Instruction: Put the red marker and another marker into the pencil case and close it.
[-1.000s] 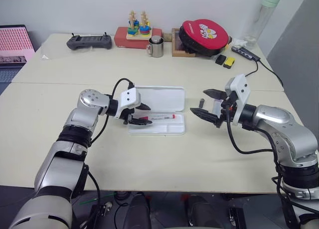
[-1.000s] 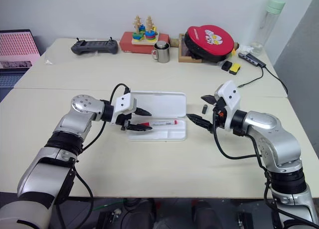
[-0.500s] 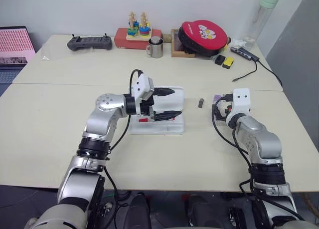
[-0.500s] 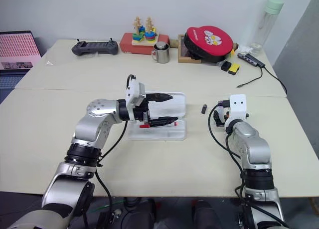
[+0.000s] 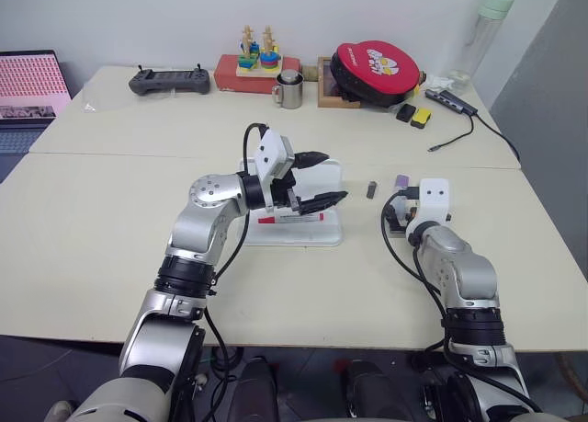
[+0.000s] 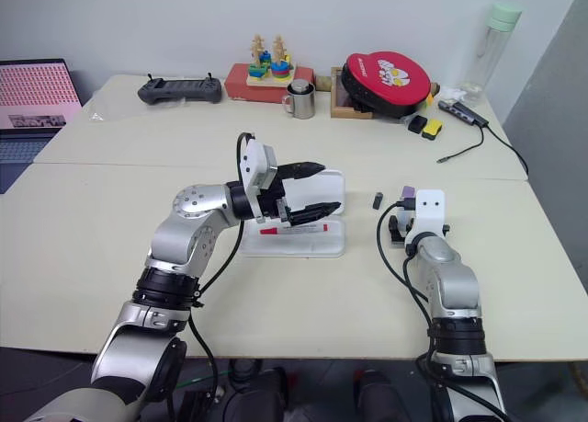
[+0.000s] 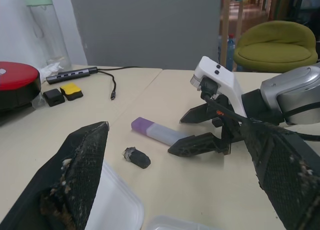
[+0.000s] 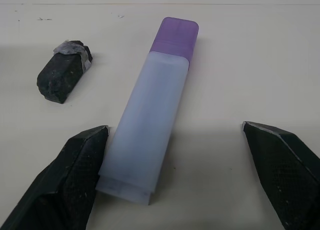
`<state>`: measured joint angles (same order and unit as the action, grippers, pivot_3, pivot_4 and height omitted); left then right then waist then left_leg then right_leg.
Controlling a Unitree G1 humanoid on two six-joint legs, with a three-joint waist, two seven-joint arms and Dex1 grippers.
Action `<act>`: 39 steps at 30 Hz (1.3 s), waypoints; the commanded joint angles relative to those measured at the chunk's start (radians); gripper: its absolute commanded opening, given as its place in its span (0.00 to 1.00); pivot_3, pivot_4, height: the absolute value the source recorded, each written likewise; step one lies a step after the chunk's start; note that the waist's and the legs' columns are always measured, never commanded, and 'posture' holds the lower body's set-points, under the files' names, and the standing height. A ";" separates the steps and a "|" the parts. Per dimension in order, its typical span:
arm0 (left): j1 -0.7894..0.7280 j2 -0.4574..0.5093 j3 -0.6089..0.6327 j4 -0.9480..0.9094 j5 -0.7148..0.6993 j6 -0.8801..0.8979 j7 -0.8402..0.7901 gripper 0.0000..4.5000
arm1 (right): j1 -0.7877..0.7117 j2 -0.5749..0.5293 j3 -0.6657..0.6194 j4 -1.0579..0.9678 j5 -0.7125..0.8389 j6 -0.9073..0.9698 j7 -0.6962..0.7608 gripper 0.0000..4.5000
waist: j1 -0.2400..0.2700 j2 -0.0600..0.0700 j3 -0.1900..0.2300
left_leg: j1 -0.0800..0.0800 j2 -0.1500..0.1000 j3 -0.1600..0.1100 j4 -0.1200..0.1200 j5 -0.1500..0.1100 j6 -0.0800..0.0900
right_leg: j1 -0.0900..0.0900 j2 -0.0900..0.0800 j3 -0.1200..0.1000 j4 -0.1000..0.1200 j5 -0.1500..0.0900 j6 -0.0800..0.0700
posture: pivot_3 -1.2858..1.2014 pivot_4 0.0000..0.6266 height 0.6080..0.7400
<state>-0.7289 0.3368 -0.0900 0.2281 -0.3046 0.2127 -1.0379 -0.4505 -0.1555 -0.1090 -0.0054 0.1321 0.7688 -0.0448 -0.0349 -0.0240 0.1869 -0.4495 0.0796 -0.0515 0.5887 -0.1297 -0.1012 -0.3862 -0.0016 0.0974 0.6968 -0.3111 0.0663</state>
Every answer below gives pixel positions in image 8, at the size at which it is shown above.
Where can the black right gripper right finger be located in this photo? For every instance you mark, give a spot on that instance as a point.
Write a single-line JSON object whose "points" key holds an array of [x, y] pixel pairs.
{"points": [[282, 175]]}

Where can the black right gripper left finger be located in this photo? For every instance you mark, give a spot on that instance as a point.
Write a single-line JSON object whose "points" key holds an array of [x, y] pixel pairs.
{"points": [[62, 180]]}

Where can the purple capped translucent pencil case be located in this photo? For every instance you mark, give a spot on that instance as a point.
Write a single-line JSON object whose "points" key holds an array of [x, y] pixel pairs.
{"points": [[150, 119]]}

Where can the worn black eraser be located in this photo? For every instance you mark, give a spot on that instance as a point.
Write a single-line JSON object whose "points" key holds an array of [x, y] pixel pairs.
{"points": [[63, 73]]}

